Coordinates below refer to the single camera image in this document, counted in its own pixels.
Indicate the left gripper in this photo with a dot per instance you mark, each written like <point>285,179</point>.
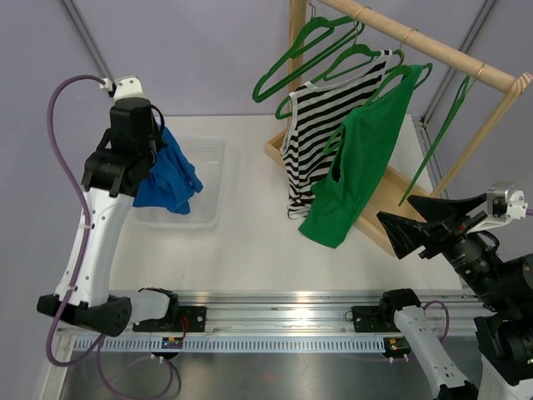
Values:
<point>154,126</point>

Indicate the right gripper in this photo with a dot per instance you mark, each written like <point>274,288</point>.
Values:
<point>407,234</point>

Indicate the blue tank top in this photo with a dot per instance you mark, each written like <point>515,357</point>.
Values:
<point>172,180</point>

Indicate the green tank top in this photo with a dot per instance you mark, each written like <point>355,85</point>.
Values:
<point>368,137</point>

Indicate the green hanger of blue top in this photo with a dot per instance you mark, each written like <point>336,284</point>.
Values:
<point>456,104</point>

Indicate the striped black white tank top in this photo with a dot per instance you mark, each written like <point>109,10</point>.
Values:
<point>316,113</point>

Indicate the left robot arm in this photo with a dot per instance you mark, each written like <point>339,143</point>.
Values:
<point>111,179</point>

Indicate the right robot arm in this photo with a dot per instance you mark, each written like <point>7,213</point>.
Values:
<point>504,289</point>

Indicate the empty green hanger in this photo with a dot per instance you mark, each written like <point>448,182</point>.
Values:
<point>313,32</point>
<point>300,15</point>

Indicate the wooden clothes rack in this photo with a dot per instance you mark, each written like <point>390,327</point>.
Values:
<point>388,191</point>

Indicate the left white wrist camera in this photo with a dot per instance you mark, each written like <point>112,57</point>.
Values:
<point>122,88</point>

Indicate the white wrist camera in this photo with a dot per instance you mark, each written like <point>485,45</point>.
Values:
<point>122,88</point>
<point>505,203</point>

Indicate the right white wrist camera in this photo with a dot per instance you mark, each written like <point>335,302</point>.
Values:
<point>505,203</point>

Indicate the aluminium mounting rail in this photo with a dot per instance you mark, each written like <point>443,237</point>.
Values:
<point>301,312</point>

